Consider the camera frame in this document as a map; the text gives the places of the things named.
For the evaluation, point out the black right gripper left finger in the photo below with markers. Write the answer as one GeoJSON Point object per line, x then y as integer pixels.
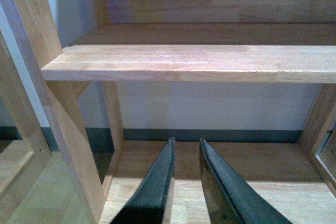
{"type": "Point", "coordinates": [149, 202]}

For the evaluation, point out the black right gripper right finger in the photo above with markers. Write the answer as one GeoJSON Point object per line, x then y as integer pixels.
{"type": "Point", "coordinates": [228, 197]}

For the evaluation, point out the light wooden shelf unit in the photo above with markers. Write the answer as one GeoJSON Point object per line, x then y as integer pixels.
{"type": "Point", "coordinates": [187, 41]}

